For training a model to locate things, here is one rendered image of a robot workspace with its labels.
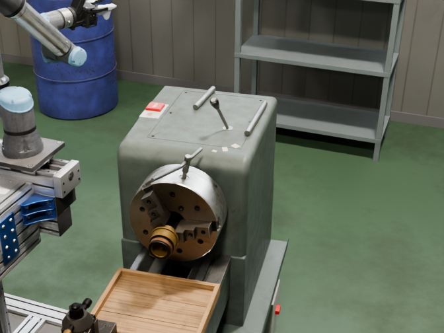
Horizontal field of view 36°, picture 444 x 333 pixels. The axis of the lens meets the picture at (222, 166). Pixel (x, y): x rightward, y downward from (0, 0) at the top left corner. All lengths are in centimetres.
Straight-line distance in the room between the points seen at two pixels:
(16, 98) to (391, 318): 216
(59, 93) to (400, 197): 272
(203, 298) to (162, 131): 63
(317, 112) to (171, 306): 327
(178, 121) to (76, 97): 301
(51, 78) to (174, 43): 116
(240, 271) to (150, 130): 61
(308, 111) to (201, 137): 291
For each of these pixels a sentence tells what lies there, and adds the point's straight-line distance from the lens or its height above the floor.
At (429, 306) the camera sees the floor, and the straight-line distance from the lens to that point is 377.
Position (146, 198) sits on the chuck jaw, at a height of 119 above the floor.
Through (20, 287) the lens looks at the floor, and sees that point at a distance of 385.
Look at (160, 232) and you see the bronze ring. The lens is 217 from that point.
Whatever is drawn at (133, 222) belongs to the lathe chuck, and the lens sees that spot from 233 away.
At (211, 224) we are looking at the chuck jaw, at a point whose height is 110.
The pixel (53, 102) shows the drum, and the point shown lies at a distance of 560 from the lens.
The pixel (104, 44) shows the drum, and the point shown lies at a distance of 548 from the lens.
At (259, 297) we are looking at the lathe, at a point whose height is 54.
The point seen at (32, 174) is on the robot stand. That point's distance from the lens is 259.
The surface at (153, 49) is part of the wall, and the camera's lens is 612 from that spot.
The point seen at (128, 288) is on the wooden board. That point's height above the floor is 89.
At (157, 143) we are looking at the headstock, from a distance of 240.
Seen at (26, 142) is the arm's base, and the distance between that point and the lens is 257.
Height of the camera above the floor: 235
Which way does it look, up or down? 29 degrees down
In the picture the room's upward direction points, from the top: 1 degrees clockwise
